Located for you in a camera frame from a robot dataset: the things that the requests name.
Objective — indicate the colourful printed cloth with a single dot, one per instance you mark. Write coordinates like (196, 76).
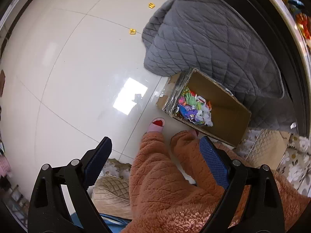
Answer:
(300, 12)

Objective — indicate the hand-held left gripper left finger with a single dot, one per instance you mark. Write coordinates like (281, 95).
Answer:
(97, 162)

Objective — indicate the beige quilted cushion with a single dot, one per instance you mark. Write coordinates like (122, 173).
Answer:
(111, 194)

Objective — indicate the grey quilted blanket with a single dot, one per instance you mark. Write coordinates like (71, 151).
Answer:
(206, 36)

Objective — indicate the white paper scrap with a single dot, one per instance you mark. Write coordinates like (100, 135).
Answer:
(293, 125)

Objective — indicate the flat cardboard sheet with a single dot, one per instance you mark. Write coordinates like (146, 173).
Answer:
(269, 150)

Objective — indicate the brown cardboard box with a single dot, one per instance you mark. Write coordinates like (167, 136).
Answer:
(228, 116)

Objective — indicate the blue plastic item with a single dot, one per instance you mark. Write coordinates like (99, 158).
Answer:
(111, 222)

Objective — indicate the floral sofa cover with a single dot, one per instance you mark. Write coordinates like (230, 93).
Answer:
(296, 170)

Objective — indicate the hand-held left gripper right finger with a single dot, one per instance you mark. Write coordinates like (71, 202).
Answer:
(213, 160)

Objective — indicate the pink slipper with red heart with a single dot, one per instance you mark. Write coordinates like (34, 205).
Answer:
(156, 125)

